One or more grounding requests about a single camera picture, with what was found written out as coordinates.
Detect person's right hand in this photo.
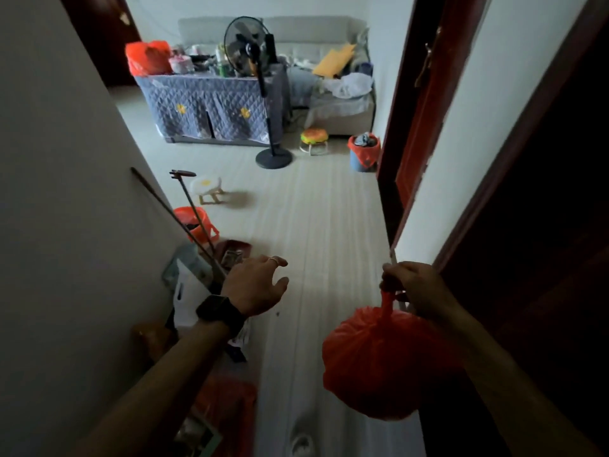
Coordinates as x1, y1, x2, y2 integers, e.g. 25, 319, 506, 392
380, 261, 460, 319

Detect person's left hand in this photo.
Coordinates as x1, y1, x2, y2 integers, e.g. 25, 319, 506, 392
221, 255, 290, 318

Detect red plastic bag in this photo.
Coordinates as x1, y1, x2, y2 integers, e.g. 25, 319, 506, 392
322, 291, 464, 421

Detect person's right forearm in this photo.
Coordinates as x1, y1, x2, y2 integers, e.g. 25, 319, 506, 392
442, 301, 605, 457

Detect person's left forearm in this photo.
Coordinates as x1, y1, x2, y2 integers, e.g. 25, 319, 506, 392
67, 320, 230, 457

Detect dark red dustpan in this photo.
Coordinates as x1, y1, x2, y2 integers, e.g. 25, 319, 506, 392
212, 240, 253, 273

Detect black wristwatch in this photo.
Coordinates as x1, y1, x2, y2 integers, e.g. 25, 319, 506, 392
195, 294, 247, 338

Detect white plastic bag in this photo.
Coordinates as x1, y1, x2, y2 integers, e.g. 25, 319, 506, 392
172, 259, 212, 329

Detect orange bucket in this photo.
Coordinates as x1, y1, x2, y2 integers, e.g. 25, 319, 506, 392
173, 206, 220, 245

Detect white small stool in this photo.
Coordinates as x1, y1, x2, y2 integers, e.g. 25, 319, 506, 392
190, 175, 225, 205

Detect blue bin with red liner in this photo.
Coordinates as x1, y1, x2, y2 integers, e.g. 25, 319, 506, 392
347, 132, 382, 173

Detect burger-shaped small stool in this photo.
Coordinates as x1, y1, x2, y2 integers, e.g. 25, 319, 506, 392
299, 128, 330, 156

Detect dark red wooden door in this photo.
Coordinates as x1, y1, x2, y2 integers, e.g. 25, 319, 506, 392
376, 0, 491, 248

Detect blue quilted table cover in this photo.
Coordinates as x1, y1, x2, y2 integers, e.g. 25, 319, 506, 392
134, 64, 289, 146

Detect white clothing on sofa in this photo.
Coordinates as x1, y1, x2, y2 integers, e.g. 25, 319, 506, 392
323, 72, 374, 100

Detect grey sofa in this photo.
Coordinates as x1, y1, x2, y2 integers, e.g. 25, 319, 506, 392
178, 15, 377, 137

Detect black standing fan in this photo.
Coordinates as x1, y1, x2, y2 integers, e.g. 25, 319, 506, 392
224, 16, 294, 170

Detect yellow cushion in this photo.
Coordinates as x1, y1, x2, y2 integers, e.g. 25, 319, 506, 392
312, 43, 357, 79

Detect red bag on table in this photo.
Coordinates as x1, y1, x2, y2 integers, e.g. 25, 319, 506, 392
125, 40, 173, 77

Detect metal door handle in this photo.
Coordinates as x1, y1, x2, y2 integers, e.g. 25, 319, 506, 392
414, 26, 442, 89

